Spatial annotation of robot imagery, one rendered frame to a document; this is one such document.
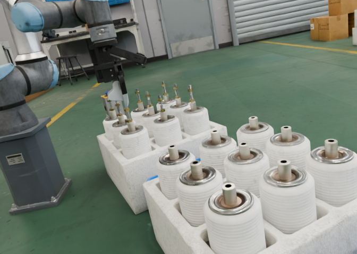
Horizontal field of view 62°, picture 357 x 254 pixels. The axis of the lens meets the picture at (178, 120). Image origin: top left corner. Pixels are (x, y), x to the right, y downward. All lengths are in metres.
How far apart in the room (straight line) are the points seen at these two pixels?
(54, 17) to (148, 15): 5.05
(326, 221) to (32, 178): 0.98
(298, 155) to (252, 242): 0.25
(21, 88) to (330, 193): 1.02
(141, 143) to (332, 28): 3.74
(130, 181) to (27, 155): 0.42
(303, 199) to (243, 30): 5.58
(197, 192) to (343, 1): 4.07
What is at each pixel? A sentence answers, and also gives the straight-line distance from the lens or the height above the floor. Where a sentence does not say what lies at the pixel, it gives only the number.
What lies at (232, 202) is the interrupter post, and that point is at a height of 0.26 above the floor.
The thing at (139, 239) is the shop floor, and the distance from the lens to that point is 0.91.
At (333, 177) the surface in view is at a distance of 0.62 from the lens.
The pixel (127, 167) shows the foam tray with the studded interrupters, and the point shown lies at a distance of 0.93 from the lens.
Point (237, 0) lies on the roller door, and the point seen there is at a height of 0.80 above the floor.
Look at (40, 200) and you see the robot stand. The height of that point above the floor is 0.03.
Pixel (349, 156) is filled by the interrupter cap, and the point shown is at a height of 0.25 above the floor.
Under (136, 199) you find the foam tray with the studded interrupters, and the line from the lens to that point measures 0.99.
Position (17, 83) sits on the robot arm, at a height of 0.46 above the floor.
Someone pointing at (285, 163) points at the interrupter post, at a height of 0.28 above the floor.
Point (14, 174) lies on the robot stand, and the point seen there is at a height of 0.15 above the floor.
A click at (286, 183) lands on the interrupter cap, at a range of 0.55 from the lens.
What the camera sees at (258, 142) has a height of 0.23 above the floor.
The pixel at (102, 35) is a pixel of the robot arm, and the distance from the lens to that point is 0.91.
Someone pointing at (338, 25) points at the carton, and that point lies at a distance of 4.46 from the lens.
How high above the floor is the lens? 0.54
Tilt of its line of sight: 17 degrees down
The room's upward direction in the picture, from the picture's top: 11 degrees counter-clockwise
